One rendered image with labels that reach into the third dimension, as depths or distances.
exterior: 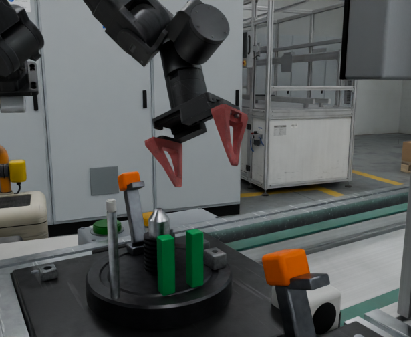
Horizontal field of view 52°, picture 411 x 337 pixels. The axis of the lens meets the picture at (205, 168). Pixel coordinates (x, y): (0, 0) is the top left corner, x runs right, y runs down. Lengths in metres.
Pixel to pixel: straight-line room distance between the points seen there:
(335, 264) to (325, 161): 4.28
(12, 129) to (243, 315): 3.03
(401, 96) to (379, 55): 10.85
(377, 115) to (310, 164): 6.12
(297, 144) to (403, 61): 4.28
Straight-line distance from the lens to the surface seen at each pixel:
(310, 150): 4.75
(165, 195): 3.55
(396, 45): 0.37
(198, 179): 3.61
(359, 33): 0.38
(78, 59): 3.32
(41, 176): 3.38
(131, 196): 0.46
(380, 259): 0.68
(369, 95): 10.54
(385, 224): 0.80
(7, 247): 0.91
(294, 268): 0.25
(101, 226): 0.61
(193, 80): 0.61
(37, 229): 1.34
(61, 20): 3.34
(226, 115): 0.55
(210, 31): 0.57
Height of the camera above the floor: 1.17
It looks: 11 degrees down
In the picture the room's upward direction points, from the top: straight up
